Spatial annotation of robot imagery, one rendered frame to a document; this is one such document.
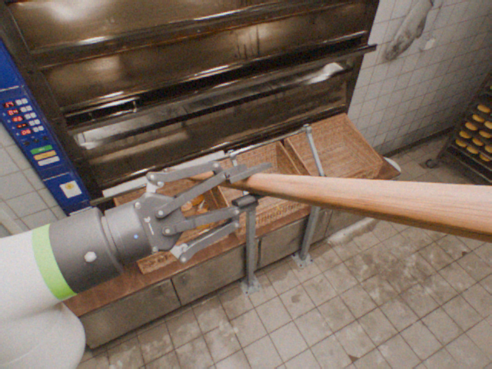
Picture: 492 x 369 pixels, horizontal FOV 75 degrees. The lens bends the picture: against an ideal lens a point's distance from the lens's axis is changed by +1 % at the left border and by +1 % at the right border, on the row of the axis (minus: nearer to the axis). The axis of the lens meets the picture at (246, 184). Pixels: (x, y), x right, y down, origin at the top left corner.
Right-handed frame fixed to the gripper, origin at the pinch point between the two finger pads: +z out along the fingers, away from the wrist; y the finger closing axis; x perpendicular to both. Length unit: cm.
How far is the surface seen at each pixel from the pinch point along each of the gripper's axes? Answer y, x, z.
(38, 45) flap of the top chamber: -62, -106, -28
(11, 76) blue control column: -55, -111, -42
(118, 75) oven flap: -48, -120, -2
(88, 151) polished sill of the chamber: -21, -145, -28
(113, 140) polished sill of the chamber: -23, -145, -15
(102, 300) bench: 57, -145, -51
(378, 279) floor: 133, -143, 127
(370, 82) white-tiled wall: -9, -149, 170
